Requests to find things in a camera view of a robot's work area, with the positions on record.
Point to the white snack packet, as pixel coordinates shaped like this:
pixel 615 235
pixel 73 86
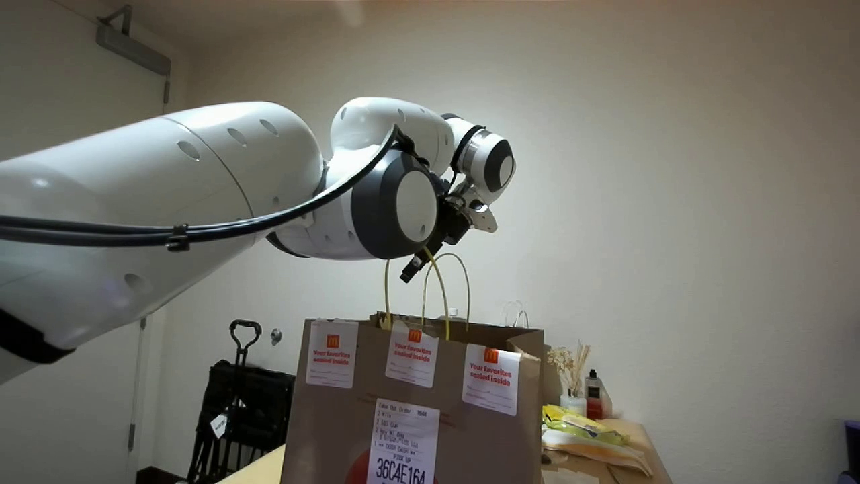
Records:
pixel 601 452

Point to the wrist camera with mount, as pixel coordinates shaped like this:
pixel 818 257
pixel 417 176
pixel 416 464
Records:
pixel 480 217

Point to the reed sticks in glass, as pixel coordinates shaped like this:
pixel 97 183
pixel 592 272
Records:
pixel 572 366

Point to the yellow green snack packet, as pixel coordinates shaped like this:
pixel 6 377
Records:
pixel 581 422

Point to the black folding cart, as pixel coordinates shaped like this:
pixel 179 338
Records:
pixel 243 412

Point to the small red sauce bottle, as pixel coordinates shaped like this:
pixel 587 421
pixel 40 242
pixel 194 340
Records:
pixel 595 398

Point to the brown McDelivery paper bag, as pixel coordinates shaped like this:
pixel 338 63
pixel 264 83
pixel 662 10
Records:
pixel 421 412

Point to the grey door closer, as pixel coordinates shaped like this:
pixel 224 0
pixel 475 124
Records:
pixel 135 47

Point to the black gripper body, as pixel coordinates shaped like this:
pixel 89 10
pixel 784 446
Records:
pixel 456 217

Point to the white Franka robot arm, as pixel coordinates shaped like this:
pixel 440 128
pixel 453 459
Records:
pixel 162 206

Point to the white door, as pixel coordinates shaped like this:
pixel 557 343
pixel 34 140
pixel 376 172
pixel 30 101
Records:
pixel 97 405

